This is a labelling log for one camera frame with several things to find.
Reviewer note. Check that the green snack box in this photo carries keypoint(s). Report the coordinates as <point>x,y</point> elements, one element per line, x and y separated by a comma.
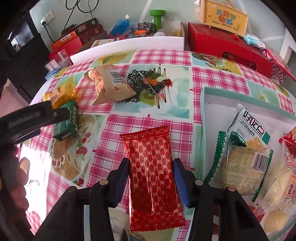
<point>69,127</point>

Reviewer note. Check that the blue water bottle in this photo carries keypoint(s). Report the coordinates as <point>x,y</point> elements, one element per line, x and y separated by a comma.
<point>120,27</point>

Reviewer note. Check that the person left hand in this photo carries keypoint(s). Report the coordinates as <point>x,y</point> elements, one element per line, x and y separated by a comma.
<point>16,175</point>

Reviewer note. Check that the green dumbbell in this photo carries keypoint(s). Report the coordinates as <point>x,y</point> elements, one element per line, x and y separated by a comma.
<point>157,14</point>

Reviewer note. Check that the clear wrapped bun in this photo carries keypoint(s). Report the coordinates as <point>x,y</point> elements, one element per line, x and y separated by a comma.
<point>280,185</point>

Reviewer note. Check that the teal rimmed white tray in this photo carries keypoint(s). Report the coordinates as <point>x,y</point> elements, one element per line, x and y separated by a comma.
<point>218,109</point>

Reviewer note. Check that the white green cracker packet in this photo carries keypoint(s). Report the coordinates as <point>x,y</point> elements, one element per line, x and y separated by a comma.
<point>246,131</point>

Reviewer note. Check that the light blue face mask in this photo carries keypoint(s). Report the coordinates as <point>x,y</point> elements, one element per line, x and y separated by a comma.
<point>254,41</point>

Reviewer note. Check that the pink checkered tablecloth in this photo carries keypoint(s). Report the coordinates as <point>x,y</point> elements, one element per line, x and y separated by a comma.
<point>195,95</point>

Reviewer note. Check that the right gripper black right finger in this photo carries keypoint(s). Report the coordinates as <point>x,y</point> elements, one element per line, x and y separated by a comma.
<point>236,220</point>

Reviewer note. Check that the clear plastic box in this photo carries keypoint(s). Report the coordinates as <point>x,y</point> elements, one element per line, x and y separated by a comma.
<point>58,62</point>

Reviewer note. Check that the yellow carry box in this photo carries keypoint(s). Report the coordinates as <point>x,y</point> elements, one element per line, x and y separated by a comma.
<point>222,16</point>

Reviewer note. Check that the yellow jelly cup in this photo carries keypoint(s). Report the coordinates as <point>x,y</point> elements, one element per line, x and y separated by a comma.
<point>275,221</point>

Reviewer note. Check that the orange red flat box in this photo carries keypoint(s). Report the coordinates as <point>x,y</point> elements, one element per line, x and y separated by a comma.
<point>73,31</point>

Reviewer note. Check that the black cabinet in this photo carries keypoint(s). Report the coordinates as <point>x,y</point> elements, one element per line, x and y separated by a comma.
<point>23,58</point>

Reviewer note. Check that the red patterned gift bag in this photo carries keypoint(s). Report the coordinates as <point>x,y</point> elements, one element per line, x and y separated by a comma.
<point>280,70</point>

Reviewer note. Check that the yellow bread packet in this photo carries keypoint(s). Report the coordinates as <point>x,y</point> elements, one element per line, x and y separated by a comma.
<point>65,93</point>

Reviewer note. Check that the beige paper snack bag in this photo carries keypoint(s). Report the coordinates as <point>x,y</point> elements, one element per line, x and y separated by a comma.
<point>109,84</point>

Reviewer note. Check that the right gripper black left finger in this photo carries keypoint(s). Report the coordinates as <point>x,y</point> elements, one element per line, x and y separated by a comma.
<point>65,221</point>

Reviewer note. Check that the green edged cracker pack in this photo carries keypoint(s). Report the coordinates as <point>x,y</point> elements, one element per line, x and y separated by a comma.
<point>241,167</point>

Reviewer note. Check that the white wall socket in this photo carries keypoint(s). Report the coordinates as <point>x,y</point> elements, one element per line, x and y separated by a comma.
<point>47,18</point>

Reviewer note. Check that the red patterned foil packet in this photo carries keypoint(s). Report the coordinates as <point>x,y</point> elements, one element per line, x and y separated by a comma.
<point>154,202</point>

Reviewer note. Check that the small red snack packet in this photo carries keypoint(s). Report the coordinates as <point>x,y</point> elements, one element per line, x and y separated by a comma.
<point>290,141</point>

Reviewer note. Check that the red gift box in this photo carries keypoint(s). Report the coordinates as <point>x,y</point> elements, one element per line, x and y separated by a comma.
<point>219,43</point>

